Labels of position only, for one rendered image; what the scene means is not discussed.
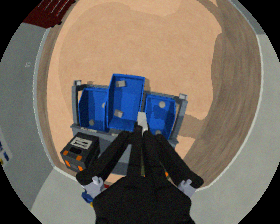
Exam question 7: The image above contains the blue bin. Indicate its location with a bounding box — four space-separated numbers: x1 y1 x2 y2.
78 87 110 133
143 94 176 140
107 74 145 131

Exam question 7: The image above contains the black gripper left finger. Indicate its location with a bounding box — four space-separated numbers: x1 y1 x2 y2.
76 112 143 207

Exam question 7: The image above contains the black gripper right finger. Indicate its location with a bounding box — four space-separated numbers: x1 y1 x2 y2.
142 112 204 206

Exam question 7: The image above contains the black case with orange latches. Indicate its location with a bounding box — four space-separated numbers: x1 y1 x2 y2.
60 132 100 173

